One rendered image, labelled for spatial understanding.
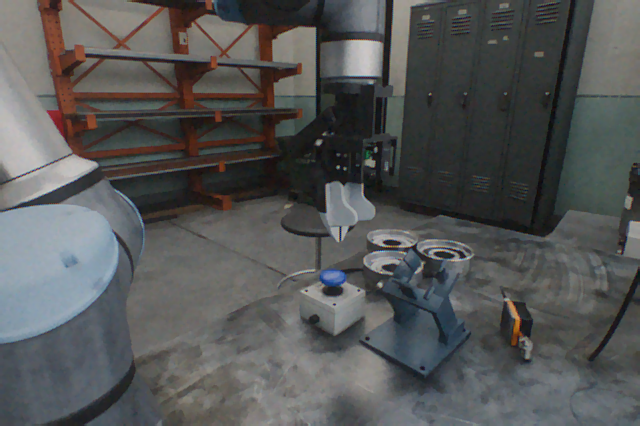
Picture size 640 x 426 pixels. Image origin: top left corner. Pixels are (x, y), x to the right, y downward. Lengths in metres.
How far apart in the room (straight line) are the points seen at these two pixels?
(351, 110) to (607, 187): 3.48
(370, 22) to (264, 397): 0.43
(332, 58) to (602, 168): 3.49
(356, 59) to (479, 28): 3.15
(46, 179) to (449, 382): 0.48
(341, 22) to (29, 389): 0.43
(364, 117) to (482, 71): 3.10
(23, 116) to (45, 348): 0.22
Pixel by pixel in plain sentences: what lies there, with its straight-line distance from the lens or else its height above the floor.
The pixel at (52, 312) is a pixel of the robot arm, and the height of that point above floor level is 0.98.
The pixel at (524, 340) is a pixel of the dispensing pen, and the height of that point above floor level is 0.83.
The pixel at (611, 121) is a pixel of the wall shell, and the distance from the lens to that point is 3.82.
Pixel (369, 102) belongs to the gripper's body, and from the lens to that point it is 0.46.
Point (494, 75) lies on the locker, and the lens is 3.51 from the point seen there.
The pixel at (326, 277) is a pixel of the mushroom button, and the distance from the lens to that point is 0.56.
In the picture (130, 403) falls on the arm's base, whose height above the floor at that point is 0.87.
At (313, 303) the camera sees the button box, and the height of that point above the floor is 0.84.
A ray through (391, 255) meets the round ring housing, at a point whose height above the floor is 0.83.
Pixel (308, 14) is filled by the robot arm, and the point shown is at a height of 1.21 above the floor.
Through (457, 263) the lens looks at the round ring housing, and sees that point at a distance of 0.74.
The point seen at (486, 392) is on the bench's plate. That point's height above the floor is 0.80.
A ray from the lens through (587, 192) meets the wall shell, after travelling 3.90.
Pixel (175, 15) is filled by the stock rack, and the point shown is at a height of 1.86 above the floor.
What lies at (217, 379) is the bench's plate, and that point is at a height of 0.80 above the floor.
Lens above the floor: 1.13
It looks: 17 degrees down
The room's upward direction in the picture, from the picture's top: straight up
